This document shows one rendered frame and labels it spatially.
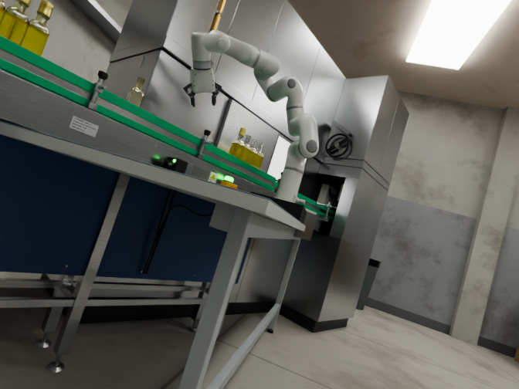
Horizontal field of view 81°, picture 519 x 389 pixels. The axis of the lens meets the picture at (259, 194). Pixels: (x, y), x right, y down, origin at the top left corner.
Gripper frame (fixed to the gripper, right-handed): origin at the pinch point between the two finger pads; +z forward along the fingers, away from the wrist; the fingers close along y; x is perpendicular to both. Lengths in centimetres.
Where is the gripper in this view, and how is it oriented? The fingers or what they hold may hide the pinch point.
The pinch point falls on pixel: (203, 103)
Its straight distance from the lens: 145.2
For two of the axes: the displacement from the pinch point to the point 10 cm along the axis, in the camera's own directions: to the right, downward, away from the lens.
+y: -9.3, 1.7, -3.4
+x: 3.8, 5.3, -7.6
